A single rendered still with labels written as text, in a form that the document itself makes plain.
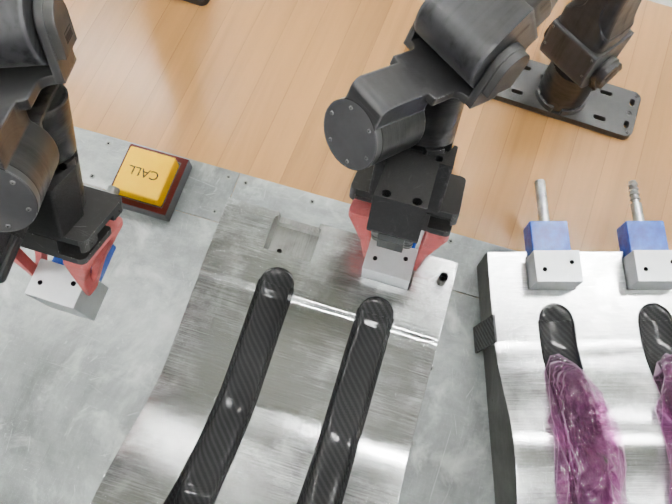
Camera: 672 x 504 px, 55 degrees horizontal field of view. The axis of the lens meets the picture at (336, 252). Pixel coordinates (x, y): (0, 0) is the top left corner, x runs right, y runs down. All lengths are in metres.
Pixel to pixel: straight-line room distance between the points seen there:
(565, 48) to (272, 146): 0.37
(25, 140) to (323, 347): 0.34
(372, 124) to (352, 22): 0.48
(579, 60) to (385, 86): 0.35
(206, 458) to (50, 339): 0.27
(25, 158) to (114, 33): 0.54
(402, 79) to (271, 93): 0.41
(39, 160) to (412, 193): 0.27
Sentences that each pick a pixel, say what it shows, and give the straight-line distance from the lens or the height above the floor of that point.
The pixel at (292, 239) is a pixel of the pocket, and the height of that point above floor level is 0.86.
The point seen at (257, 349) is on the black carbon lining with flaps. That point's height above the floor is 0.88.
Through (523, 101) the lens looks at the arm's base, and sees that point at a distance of 0.90.
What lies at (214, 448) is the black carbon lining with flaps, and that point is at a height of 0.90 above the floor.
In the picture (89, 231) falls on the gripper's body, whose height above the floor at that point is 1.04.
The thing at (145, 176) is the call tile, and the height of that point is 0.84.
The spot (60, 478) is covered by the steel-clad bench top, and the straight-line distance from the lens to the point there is 0.79.
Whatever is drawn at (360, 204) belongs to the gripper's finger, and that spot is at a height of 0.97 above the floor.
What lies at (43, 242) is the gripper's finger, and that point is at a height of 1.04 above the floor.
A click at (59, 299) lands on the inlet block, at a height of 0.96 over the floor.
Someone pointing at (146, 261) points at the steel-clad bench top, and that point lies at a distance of 0.81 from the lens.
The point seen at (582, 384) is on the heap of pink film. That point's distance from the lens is 0.70.
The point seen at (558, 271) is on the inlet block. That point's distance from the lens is 0.73.
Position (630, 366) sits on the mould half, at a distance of 0.75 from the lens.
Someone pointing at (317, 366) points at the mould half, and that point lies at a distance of 0.66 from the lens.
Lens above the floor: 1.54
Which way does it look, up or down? 71 degrees down
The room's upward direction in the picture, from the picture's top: straight up
